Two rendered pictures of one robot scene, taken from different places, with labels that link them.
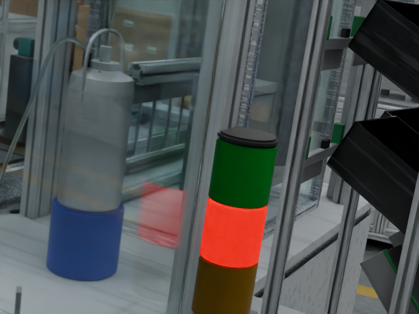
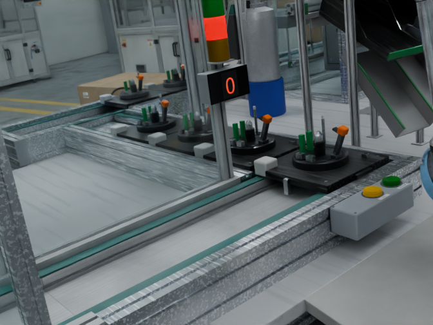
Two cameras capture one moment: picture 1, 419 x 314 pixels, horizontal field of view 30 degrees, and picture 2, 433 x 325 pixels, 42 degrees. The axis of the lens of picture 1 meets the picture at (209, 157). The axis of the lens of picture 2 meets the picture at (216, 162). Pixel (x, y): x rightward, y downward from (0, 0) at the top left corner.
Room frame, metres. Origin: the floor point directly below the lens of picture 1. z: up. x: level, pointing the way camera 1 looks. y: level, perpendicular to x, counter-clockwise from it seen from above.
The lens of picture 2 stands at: (-0.57, -0.58, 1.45)
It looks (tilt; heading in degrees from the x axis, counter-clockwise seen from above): 18 degrees down; 27
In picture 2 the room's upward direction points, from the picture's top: 8 degrees counter-clockwise
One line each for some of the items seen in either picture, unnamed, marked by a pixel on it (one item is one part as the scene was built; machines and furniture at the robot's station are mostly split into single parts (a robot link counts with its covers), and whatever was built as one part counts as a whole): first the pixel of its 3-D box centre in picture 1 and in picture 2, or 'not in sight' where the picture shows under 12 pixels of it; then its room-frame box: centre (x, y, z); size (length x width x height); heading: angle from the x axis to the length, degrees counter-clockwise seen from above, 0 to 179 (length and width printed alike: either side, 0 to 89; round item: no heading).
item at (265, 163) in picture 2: not in sight; (265, 166); (0.69, -0.09, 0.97); 0.05 x 0.05 x 0.04; 64
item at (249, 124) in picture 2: not in sight; (249, 133); (0.84, 0.01, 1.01); 0.24 x 0.24 x 0.13; 64
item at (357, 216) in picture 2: not in sight; (373, 206); (0.56, -0.37, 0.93); 0.21 x 0.07 x 0.06; 154
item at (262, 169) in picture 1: (242, 170); (212, 5); (0.61, -0.03, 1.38); 0.05 x 0.05 x 0.05
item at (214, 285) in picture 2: not in sight; (293, 238); (0.42, -0.24, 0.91); 0.89 x 0.06 x 0.11; 154
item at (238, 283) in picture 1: (224, 284); (218, 49); (0.61, -0.03, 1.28); 0.05 x 0.05 x 0.05
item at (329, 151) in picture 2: not in sight; (319, 158); (0.73, -0.22, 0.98); 0.14 x 0.14 x 0.02
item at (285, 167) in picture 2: not in sight; (320, 165); (0.73, -0.22, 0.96); 0.24 x 0.24 x 0.02; 64
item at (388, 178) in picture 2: not in sight; (391, 182); (0.63, -0.40, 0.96); 0.04 x 0.04 x 0.02
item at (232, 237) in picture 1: (233, 228); (215, 28); (0.61, -0.03, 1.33); 0.05 x 0.05 x 0.05
